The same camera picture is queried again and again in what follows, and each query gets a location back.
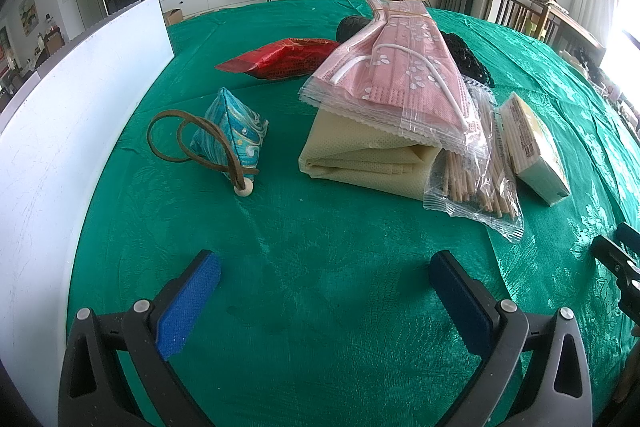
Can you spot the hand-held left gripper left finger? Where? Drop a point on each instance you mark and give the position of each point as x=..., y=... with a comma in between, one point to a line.
x=190, y=307

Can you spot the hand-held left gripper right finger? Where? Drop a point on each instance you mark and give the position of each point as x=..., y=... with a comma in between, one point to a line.
x=460, y=307

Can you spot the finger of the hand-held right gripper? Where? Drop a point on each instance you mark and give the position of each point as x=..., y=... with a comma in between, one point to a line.
x=610, y=253
x=630, y=236

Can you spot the black curly hairpiece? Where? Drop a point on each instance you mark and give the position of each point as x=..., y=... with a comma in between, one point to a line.
x=467, y=57

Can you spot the pink face mask packet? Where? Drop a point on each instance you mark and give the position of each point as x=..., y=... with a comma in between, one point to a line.
x=400, y=57

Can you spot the cream tissue pack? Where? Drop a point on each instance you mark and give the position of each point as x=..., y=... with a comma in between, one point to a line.
x=535, y=147

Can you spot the clear packet of wooden sticks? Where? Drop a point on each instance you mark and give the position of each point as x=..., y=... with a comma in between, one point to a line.
x=475, y=177

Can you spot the green tablecloth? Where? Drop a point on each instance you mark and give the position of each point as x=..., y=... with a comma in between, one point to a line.
x=325, y=267

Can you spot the folded beige cloth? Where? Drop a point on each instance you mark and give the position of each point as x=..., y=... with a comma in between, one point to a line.
x=365, y=157

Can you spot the white board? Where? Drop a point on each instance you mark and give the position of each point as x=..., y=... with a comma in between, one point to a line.
x=75, y=132

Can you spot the wooden dining chair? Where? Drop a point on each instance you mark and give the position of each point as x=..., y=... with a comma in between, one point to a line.
x=515, y=7

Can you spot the red foil packet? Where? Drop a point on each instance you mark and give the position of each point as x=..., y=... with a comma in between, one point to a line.
x=280, y=57

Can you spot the cardboard box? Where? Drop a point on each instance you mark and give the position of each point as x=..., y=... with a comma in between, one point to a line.
x=174, y=16

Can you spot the black plastic bag roll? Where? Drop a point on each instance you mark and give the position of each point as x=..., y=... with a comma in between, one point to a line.
x=350, y=27

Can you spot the framed wall painting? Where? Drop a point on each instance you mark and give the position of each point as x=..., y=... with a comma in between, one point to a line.
x=28, y=14

